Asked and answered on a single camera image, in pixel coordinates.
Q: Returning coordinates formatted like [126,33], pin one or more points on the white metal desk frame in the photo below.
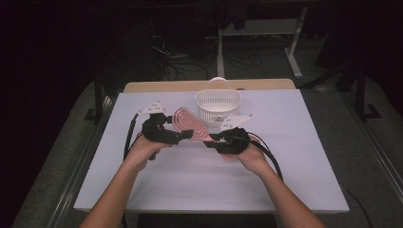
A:
[259,27]

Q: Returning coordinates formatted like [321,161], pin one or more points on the person's left hand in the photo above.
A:
[144,152]

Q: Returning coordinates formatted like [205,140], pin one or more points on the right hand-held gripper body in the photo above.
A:
[234,141]

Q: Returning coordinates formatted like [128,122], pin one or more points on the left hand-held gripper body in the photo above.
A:
[158,128]

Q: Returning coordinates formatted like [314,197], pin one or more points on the pink cloth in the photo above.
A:
[190,123]

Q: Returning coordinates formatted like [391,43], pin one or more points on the white plastic basket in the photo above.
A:
[218,104]

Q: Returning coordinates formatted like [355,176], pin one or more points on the person's right hand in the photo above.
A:
[250,158]

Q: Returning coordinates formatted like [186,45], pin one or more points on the black metal stand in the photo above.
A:
[361,95]

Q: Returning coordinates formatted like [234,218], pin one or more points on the beige wooden board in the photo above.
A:
[177,85]

